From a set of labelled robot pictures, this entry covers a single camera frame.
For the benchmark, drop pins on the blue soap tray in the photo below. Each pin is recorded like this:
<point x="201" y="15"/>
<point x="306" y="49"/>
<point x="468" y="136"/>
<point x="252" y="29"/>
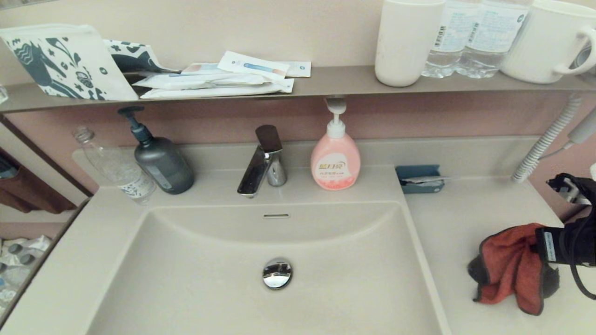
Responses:
<point x="409" y="171"/>

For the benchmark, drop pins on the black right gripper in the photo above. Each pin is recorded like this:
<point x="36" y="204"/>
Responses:
<point x="551" y="244"/>

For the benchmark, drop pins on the small white sachet with logo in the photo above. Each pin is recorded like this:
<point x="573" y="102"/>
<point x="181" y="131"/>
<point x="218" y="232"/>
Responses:
<point x="300" y="69"/>

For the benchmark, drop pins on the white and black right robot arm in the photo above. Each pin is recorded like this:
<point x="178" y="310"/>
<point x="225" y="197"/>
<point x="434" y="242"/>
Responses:
<point x="584" y="242"/>

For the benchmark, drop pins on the dark grey pump bottle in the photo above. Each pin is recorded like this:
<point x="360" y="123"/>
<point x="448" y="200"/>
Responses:
<point x="163" y="165"/>

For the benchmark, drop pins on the clear water bottle white label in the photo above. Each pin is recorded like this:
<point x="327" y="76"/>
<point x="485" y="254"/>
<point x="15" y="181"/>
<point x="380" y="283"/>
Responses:
<point x="453" y="32"/>
<point x="495" y="32"/>

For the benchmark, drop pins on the white plain tumbler cup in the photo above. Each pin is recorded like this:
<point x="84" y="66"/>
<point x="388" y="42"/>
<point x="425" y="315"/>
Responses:
<point x="406" y="42"/>

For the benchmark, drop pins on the white ribbed mug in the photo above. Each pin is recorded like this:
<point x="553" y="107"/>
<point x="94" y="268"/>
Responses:
<point x="541" y="42"/>

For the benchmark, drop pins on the small white teal-print pouch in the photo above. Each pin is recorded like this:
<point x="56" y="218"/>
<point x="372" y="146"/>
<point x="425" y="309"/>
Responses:
<point x="134" y="57"/>

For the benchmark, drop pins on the white packet with pink print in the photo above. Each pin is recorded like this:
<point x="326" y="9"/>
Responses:
<point x="200" y="69"/>

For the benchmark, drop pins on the silver packet in tray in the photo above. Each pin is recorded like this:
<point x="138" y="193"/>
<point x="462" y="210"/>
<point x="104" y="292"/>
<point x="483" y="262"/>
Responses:
<point x="419" y="181"/>

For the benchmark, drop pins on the white toothbrush packet blue print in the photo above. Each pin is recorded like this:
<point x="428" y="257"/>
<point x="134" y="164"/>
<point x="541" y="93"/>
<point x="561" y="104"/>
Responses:
<point x="253" y="66"/>

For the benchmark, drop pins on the chrome faucet with brown lever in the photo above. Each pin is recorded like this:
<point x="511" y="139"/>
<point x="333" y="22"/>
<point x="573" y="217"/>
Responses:
<point x="260" y="167"/>

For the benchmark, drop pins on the shrink-wrapped water bottle pack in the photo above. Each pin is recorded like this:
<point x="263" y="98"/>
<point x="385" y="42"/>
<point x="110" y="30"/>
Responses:
<point x="23" y="260"/>

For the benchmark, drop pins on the grey wall shelf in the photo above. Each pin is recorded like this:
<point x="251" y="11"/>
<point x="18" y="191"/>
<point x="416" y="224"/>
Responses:
<point x="335" y="83"/>

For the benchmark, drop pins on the long white sealed packet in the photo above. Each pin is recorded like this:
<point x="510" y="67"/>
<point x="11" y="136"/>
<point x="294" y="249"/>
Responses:
<point x="223" y="91"/>
<point x="200" y="81"/>

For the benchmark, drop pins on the pink hand soap pump bottle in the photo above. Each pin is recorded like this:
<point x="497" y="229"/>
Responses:
<point x="335" y="163"/>

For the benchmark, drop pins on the chrome drain stopper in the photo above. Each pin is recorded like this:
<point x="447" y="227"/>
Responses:
<point x="277" y="273"/>

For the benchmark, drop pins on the brown hanging towel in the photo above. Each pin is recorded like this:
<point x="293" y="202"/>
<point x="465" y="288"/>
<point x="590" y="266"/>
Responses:
<point x="28" y="195"/>

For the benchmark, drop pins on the large white teal-print pouch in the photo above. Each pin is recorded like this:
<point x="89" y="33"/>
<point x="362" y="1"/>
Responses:
<point x="56" y="60"/>

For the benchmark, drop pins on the beige sink basin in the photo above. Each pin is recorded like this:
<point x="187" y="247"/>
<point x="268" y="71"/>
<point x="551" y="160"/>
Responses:
<point x="209" y="279"/>

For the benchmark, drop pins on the clear empty plastic bottle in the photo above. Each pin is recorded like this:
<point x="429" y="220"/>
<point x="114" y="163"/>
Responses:
<point x="118" y="172"/>

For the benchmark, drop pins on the clear glass cup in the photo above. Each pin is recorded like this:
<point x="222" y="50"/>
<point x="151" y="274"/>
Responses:
<point x="3" y="94"/>

